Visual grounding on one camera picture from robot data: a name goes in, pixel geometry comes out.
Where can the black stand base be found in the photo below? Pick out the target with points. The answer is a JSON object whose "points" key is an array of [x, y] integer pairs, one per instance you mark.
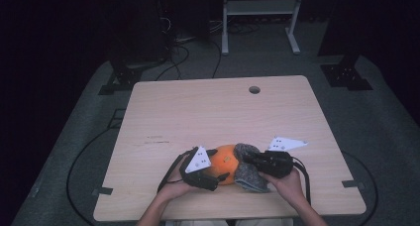
{"points": [[124, 79], [345, 75]]}

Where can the person's left hand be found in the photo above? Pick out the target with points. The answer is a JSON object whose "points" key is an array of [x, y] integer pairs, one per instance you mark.
{"points": [[175, 188]]}

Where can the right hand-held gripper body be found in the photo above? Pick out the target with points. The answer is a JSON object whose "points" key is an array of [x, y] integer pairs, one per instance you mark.
{"points": [[274, 163]]}

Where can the grey fluffy cloth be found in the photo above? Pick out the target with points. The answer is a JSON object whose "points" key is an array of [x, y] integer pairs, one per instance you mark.
{"points": [[251, 179]]}

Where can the white metal stand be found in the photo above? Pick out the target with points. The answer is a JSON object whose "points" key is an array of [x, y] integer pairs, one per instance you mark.
{"points": [[261, 7]]}

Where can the grey tape strip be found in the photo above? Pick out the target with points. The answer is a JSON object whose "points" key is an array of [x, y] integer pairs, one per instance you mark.
{"points": [[103, 191], [353, 184]]}

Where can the person's right hand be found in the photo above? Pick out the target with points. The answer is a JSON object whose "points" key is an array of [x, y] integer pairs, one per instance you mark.
{"points": [[289, 188]]}

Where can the orange ball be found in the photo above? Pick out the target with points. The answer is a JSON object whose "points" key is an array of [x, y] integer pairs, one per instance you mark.
{"points": [[224, 166]]}

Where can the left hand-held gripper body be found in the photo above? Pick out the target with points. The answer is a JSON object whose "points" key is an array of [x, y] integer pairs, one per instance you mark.
{"points": [[198, 161]]}

